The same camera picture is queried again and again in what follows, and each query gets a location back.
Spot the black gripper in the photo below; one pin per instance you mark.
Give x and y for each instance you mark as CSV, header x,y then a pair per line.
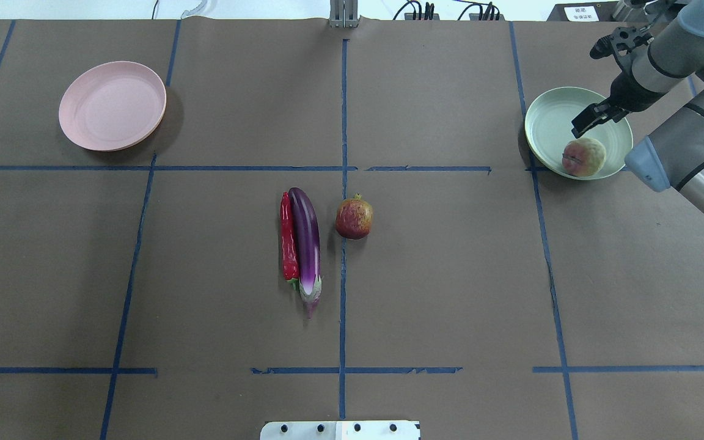
x,y
628,95

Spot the green pink peach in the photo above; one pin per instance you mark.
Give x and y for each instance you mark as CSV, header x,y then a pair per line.
x,y
583,157

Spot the red yellow pomegranate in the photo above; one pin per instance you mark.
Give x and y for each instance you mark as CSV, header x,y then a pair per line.
x,y
354,218

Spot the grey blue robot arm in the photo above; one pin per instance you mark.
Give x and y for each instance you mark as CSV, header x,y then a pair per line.
x,y
671,156

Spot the green plate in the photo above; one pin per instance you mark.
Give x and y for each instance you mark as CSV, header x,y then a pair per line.
x,y
548,131

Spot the black box with white label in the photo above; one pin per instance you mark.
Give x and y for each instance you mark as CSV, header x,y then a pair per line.
x,y
583,12

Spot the purple eggplant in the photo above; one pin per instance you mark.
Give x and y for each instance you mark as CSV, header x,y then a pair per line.
x,y
307,238

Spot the red chili pepper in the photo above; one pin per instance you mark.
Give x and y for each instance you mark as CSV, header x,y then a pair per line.
x,y
289,264

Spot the pink plate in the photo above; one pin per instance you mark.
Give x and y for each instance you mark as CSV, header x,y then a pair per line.
x,y
113,106

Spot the black power strip with cables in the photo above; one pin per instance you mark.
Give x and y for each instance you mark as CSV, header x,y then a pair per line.
x,y
449,11

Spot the grey metal bracket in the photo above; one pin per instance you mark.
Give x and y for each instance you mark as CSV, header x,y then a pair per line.
x,y
344,14

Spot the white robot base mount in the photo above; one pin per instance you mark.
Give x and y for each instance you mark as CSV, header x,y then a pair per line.
x,y
342,429

